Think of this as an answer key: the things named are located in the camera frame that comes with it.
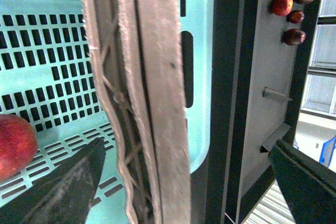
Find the orange fruit front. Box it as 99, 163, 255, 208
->
272, 0, 293, 16

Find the red yellow apple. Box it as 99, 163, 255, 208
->
1, 114, 38, 181

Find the dark display shelf tray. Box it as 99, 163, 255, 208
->
205, 0, 321, 223

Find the dark red apple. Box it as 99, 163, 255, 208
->
282, 29, 306, 46

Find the turquoise plastic basket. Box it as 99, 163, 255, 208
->
1, 0, 214, 223

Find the dark fruit on shelf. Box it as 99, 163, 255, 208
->
287, 10, 305, 24

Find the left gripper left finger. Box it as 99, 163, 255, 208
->
1, 138, 106, 223

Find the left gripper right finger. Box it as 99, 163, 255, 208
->
269, 140, 335, 223

